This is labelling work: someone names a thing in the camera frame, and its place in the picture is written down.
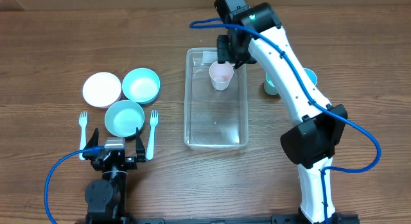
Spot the blue cable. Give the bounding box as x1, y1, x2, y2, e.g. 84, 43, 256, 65
43, 145, 105, 224
189, 17, 382, 224

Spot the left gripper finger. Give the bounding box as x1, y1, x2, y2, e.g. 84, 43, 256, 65
83, 128, 99, 150
136, 127, 146, 162

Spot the green cup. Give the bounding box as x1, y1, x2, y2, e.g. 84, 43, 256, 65
264, 74, 278, 96

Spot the left blue cable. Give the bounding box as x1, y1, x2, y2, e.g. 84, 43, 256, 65
43, 145, 105, 224

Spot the white bowl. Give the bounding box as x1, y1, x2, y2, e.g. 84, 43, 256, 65
82, 72, 122, 108

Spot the grey-green bowl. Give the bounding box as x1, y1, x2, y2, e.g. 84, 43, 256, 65
105, 100, 145, 137

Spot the blue cup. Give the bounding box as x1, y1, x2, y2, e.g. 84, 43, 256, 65
304, 68, 318, 85

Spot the right blue cable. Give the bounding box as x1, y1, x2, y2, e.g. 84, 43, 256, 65
189, 17, 382, 224

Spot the pale blue fork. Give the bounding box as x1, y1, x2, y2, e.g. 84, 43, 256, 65
146, 110, 159, 160
78, 111, 88, 150

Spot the clear plastic container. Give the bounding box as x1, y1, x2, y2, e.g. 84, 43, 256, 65
184, 47, 249, 150

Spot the pink cup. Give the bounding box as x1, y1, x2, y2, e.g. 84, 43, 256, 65
209, 61, 234, 90

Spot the light blue bowl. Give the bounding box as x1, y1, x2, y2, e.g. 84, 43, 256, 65
122, 68, 161, 104

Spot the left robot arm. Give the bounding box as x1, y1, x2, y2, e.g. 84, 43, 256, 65
83, 128, 146, 223

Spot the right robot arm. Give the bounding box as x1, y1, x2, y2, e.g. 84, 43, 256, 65
214, 0, 347, 223

